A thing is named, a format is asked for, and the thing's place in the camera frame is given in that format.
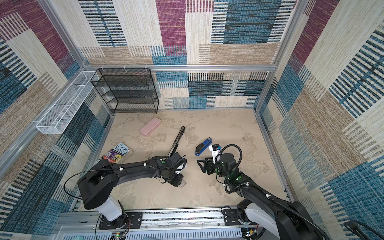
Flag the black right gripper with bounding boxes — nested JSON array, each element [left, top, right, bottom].
[[197, 156, 230, 179]]

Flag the blue stapler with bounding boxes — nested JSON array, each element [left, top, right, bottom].
[[195, 138, 212, 156]]

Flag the black stapler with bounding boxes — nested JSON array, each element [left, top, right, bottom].
[[168, 126, 186, 157]]

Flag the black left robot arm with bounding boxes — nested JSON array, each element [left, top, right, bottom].
[[78, 153, 187, 230]]

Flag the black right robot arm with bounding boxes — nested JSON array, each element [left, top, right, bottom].
[[197, 158, 330, 240]]

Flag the pink pencil case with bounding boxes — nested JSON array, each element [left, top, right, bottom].
[[140, 117, 162, 137]]

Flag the colourful paperback book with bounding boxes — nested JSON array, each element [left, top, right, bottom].
[[100, 142, 133, 164]]

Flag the black mesh shelf rack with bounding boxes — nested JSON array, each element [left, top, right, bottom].
[[91, 68, 159, 114]]

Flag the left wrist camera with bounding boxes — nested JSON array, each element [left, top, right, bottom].
[[169, 153, 187, 172]]

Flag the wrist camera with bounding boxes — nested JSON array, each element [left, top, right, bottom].
[[209, 144, 239, 174], [169, 153, 187, 172]]

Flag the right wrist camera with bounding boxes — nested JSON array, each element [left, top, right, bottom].
[[209, 144, 239, 174]]

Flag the black corrugated cable conduit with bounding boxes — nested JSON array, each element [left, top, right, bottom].
[[217, 143, 331, 240]]

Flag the aluminium front rail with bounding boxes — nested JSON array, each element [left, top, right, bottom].
[[53, 204, 310, 240]]

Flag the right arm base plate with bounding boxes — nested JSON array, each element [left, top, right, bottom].
[[221, 206, 257, 226]]

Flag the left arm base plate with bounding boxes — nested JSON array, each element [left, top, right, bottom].
[[98, 212, 143, 230]]

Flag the white wire mesh basket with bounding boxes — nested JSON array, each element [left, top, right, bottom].
[[36, 71, 96, 135]]

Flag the black cable bottom right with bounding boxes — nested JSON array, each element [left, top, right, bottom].
[[343, 219, 384, 240]]

